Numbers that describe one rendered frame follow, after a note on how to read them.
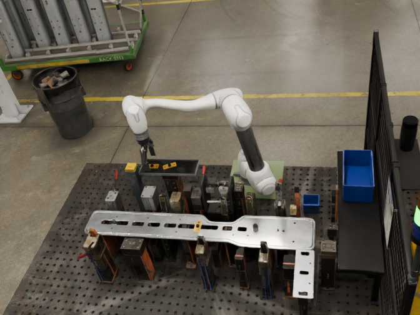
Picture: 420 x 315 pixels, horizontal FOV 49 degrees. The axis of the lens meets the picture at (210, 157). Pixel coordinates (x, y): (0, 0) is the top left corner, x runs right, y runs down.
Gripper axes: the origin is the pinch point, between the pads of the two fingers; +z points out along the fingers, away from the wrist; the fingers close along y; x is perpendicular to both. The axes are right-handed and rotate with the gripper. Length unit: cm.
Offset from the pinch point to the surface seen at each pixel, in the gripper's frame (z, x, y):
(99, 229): 20, -27, 39
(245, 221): 20, 61, 31
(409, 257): -36, 133, 92
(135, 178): 11.7, -11.8, 3.4
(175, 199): 11.9, 18.7, 21.3
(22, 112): 120, -255, -220
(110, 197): 14.5, -25.8, 17.4
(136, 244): 17, 1, 52
